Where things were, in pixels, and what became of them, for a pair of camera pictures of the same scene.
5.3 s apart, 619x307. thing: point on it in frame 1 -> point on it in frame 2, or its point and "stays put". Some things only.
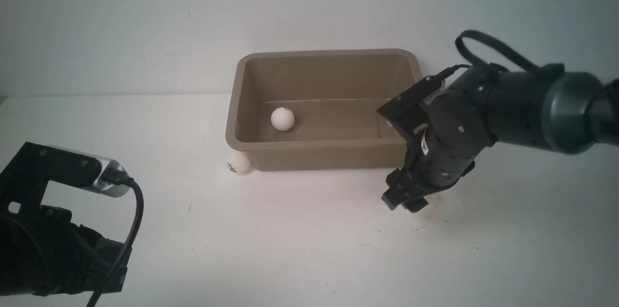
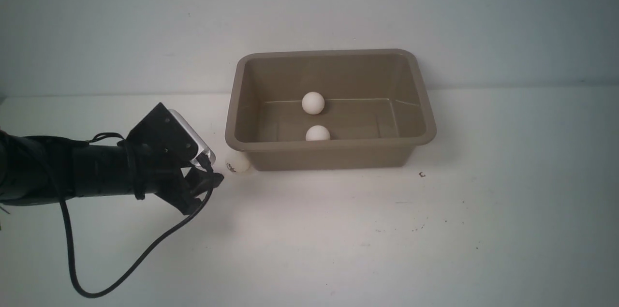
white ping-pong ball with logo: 282,119 -> 313,103
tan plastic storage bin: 316,109 stays put
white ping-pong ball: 239,162 stays put
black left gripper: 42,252 -> 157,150
